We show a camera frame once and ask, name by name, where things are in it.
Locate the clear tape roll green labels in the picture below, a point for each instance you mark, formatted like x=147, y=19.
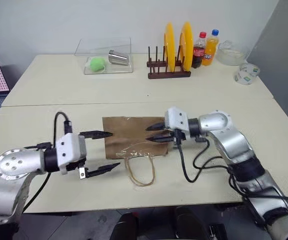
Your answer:
x=246, y=75

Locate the orange soda bottle blue cap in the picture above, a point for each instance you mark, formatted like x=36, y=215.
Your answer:
x=209, y=50

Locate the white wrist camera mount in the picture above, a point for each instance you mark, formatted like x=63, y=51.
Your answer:
x=68, y=147
x=176, y=120

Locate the clear plastic box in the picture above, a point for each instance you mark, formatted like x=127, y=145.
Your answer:
x=118, y=45

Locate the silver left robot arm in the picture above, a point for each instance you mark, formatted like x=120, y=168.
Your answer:
x=11, y=165

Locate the clear glass bowl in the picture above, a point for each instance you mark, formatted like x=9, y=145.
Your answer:
x=231, y=55

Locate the cola bottle red cap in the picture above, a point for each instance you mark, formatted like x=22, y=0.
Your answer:
x=198, y=53

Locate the dark rounded shape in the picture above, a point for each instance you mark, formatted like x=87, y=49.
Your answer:
x=191, y=222
x=125, y=226

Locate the dark wooden dish rack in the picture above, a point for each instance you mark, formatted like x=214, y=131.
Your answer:
x=168, y=74

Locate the yellow plate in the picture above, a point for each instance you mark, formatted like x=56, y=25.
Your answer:
x=170, y=47
x=186, y=45

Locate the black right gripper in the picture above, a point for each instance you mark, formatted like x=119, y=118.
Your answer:
x=178, y=137

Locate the silver metal cup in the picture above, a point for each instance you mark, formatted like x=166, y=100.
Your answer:
x=118, y=58

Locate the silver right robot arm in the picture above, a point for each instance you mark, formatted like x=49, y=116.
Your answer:
x=236, y=145

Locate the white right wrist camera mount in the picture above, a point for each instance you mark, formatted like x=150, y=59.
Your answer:
x=176, y=120

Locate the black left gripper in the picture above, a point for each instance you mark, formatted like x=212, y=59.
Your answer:
x=83, y=150

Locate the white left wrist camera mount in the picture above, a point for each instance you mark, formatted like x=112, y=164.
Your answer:
x=68, y=147

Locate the green sponge ball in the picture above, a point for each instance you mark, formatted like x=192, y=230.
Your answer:
x=96, y=64

